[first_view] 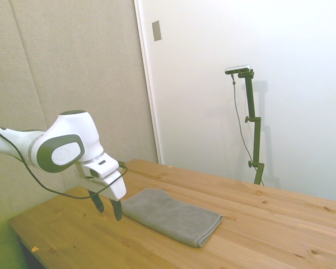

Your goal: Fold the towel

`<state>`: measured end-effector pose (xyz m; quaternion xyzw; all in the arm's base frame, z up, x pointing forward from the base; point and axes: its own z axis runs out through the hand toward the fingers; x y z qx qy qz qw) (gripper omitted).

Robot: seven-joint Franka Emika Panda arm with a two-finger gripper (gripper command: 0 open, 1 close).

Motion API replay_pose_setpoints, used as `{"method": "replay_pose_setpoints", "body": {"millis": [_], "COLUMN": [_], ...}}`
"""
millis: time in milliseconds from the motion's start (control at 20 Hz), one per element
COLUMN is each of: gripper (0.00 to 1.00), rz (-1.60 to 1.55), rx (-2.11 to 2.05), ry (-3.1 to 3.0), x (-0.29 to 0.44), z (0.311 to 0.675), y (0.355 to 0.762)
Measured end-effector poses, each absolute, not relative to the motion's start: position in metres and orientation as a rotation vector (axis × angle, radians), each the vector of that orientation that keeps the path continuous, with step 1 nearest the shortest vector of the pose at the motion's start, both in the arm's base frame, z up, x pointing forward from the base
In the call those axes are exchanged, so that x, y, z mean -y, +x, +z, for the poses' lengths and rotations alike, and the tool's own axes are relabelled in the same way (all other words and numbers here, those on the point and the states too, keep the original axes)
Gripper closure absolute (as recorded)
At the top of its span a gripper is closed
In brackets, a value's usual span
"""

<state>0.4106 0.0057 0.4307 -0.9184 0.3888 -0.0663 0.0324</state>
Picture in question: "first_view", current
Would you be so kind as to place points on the grey towel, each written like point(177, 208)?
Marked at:
point(170, 215)

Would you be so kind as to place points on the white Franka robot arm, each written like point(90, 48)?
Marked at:
point(72, 126)

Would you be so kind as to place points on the grey wall plate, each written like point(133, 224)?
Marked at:
point(156, 30)

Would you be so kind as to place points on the black articulated camera stand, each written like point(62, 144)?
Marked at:
point(250, 98)

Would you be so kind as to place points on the silver camera on stand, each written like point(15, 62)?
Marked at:
point(238, 69)

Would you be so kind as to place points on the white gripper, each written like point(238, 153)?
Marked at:
point(116, 188)

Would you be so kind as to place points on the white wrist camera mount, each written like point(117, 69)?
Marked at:
point(102, 167)

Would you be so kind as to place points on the white door frame trim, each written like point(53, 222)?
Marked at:
point(149, 84)

